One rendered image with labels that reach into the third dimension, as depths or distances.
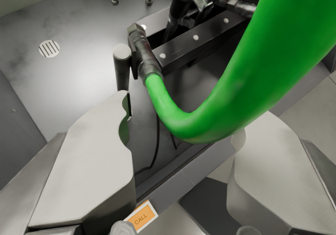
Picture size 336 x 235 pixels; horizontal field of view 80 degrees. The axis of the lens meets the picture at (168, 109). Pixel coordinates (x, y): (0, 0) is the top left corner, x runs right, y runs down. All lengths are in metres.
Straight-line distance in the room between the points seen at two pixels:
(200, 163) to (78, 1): 0.49
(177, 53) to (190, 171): 0.22
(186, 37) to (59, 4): 0.35
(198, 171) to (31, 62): 0.44
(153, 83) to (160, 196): 0.26
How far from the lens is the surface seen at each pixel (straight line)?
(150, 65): 0.17
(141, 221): 0.37
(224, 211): 0.99
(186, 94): 0.53
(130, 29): 0.24
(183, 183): 0.39
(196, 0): 0.30
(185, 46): 0.40
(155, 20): 0.41
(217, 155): 0.40
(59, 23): 0.59
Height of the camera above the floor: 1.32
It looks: 74 degrees down
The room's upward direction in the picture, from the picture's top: 47 degrees clockwise
